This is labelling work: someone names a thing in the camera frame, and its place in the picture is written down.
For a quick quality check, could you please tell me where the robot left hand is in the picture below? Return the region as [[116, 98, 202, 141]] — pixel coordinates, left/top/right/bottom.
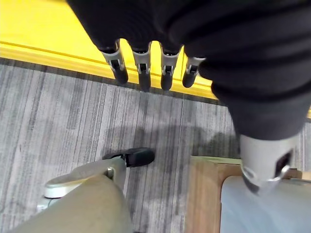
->
[[66, 0, 311, 196]]

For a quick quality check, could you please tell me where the dark robot foot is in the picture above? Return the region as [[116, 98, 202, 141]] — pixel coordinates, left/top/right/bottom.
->
[[102, 147, 156, 168]]

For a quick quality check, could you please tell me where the wooden table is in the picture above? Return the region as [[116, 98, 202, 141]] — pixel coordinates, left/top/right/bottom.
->
[[186, 155, 311, 233]]

